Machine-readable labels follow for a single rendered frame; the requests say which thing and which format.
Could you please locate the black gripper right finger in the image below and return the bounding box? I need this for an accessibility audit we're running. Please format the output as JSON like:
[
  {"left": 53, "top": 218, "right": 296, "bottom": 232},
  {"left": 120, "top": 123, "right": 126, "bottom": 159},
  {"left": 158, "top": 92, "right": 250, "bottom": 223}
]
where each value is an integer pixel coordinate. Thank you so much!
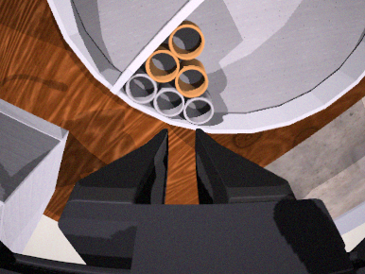
[{"left": 195, "top": 128, "right": 297, "bottom": 204}]

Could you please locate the bronze bushing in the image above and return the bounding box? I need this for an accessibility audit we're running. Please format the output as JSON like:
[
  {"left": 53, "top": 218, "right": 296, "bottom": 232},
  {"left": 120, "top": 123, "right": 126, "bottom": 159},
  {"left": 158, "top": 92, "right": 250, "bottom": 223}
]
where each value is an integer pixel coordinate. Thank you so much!
[
  {"left": 168, "top": 21, "right": 204, "bottom": 60},
  {"left": 175, "top": 59, "right": 208, "bottom": 97},
  {"left": 146, "top": 43, "right": 180, "bottom": 82}
]

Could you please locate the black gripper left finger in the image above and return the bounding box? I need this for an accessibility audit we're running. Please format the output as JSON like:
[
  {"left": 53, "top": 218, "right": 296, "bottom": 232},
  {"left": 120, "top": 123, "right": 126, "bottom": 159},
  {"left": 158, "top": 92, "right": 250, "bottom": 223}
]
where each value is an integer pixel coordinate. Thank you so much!
[{"left": 66, "top": 128, "right": 168, "bottom": 204}]

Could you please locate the white round turntable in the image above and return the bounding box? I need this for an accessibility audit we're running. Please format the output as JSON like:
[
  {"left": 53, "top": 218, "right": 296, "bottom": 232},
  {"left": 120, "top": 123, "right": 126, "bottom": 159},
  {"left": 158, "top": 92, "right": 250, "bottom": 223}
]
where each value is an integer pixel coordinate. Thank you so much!
[{"left": 47, "top": 0, "right": 365, "bottom": 133}]

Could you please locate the grey metal bushing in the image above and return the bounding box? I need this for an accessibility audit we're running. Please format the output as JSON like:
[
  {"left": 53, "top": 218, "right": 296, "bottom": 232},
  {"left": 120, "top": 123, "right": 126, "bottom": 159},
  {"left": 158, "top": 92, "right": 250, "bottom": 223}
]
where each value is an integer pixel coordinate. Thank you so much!
[
  {"left": 125, "top": 64, "right": 159, "bottom": 104},
  {"left": 183, "top": 90, "right": 214, "bottom": 125},
  {"left": 153, "top": 78, "right": 184, "bottom": 117}
]

